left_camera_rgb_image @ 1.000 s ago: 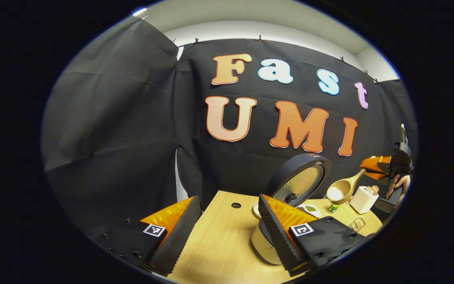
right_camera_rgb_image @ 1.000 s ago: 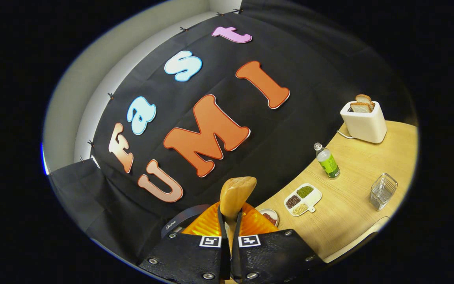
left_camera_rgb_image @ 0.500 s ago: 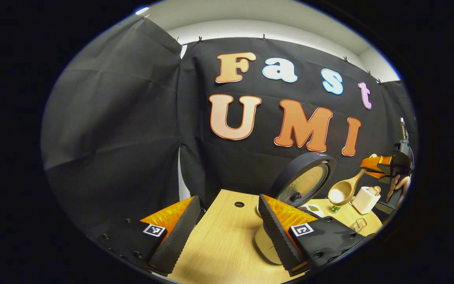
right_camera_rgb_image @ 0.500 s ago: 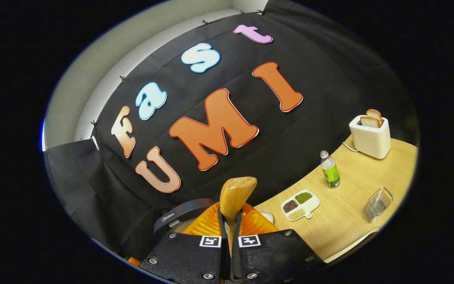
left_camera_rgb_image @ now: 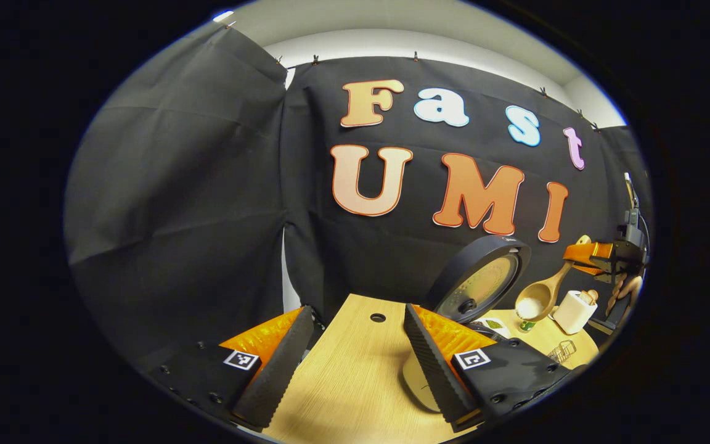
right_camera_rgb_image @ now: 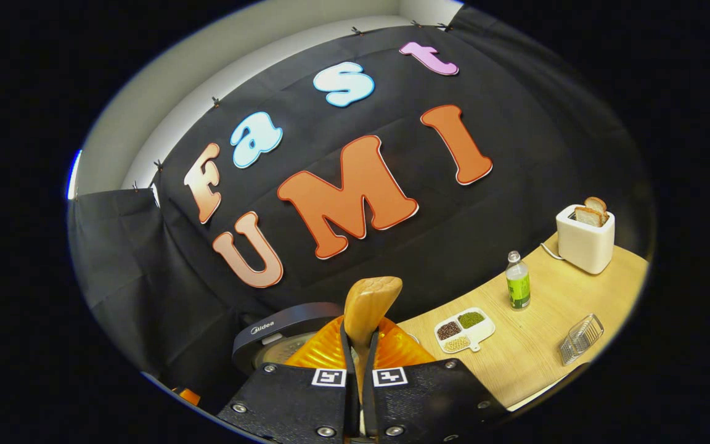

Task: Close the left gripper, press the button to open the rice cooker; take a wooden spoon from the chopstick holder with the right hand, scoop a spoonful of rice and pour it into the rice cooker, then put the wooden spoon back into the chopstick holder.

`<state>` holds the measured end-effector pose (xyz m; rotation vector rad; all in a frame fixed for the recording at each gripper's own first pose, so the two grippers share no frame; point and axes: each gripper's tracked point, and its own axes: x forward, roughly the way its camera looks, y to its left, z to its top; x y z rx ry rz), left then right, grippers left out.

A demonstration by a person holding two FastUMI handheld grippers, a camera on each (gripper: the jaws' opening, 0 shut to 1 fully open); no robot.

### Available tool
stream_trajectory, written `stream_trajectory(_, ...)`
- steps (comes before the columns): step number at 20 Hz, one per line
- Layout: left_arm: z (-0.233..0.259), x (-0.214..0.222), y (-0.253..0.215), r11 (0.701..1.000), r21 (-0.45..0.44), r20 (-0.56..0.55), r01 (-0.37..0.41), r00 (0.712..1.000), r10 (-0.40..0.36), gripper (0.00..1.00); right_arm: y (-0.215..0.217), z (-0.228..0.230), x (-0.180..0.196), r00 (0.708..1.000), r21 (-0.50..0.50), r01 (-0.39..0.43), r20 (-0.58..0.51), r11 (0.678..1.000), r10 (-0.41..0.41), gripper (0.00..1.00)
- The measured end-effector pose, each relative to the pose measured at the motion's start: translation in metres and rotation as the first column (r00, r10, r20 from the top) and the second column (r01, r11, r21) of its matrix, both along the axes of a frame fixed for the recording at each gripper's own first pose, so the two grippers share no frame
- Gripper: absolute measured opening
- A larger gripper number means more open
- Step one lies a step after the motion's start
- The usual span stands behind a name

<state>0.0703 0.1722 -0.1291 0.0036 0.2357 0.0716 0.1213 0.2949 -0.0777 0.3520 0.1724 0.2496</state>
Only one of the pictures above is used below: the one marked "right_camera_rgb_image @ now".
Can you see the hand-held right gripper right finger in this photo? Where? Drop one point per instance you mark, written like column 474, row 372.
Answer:
column 429, row 401

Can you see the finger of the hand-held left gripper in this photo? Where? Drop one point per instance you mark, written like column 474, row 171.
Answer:
column 188, row 396

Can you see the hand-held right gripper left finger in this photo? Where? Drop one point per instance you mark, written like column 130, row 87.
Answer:
column 293, row 401

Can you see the grey rice cooker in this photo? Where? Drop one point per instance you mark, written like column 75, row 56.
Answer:
column 275, row 336

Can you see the wooden spoon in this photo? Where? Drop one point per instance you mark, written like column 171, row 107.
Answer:
column 370, row 305

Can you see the white divided bean dish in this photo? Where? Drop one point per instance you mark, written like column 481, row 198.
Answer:
column 465, row 330

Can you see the green label bottle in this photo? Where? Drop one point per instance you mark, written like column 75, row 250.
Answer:
column 518, row 287

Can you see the black backdrop cloth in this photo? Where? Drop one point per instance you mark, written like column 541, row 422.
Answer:
column 484, row 234

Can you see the white toaster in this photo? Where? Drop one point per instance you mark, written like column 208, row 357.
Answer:
column 586, row 246

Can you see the toast bread slice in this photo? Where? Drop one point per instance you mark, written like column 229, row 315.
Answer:
column 588, row 217
column 595, row 205

